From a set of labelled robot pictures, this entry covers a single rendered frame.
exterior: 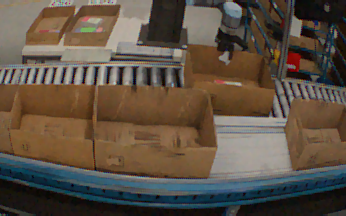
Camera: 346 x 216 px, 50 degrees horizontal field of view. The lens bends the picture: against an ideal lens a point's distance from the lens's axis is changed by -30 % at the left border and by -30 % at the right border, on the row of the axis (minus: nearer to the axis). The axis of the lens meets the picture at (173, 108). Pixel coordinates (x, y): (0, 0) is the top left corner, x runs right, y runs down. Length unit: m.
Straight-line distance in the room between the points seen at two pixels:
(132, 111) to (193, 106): 0.21
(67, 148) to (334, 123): 1.27
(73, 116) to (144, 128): 0.29
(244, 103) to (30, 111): 0.99
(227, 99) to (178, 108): 0.35
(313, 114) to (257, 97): 0.35
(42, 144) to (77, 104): 0.32
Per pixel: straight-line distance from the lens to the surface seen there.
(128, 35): 2.66
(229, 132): 1.92
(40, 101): 1.86
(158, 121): 1.88
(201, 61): 2.36
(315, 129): 2.10
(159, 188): 1.62
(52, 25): 2.84
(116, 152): 1.58
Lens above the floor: 2.12
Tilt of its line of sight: 39 degrees down
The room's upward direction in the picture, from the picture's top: 9 degrees clockwise
